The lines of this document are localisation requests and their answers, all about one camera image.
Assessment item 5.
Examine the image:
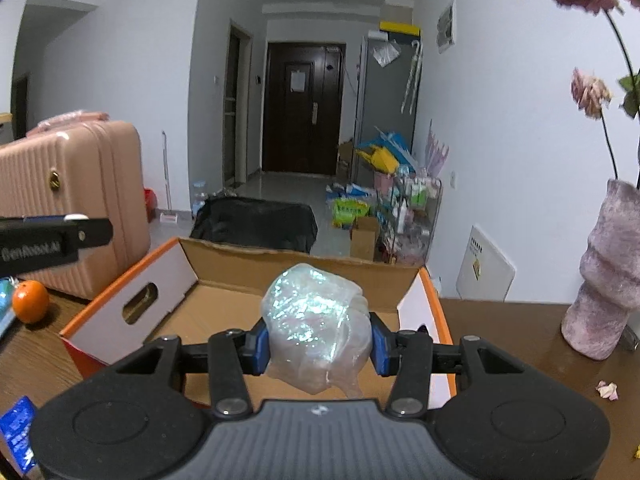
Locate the black floor bag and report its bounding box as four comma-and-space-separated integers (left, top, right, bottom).
190, 195, 318, 256

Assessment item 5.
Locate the bunch of dried pink roses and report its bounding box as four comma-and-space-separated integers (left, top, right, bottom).
540, 0, 640, 181

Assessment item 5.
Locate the blue printed soft tissue pack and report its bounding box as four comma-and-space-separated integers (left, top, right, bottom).
0, 277, 21, 341

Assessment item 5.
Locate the clear plastic bag bundle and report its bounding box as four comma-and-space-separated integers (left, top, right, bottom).
260, 262, 373, 396

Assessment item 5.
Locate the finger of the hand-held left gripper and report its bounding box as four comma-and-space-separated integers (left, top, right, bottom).
64, 213, 114, 257

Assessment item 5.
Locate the white wall panel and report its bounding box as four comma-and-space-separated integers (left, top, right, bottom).
456, 225, 517, 302

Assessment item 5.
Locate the grey refrigerator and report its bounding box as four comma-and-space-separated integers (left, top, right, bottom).
354, 35, 422, 171

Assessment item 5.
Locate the white wall fuse box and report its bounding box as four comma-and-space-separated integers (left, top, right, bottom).
436, 0, 457, 53

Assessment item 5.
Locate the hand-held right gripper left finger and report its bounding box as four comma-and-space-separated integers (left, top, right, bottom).
112, 317, 273, 418

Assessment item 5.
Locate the wire rack with bottles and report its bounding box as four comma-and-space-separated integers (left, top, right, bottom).
376, 167, 443, 266

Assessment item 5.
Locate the small blue tissue packet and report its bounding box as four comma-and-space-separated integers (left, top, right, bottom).
0, 395, 41, 476

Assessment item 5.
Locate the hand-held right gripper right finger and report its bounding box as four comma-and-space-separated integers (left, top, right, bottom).
369, 312, 523, 418

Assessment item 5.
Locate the dark side doorway frame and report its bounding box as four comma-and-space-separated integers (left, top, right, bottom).
222, 20, 253, 186

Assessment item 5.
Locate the lilac paper decoration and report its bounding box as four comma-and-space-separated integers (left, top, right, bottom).
425, 120, 450, 166

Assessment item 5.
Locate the folded white umbrella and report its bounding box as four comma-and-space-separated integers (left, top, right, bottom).
401, 40, 425, 115

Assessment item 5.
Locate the pink ribbed suitcase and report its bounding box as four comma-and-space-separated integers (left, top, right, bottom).
0, 120, 152, 301

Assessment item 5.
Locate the pink textured vase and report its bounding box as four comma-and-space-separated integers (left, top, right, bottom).
561, 178, 640, 361

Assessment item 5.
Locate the dark wooden door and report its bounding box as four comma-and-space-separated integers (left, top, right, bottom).
262, 42, 346, 177

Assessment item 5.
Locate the orange cardboard box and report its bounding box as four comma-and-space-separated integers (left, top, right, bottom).
60, 237, 458, 411

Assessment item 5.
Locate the small brown cardboard box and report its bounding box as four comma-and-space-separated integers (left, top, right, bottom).
350, 216, 381, 261

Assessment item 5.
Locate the orange fruit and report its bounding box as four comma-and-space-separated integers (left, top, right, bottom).
12, 280, 51, 324

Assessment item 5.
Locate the yellow and black box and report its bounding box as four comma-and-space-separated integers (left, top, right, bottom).
379, 21, 422, 37

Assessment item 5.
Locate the green packet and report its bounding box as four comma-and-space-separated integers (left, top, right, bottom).
331, 197, 371, 231

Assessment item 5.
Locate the open brown cardboard box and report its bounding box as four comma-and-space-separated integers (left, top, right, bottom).
337, 140, 356, 181

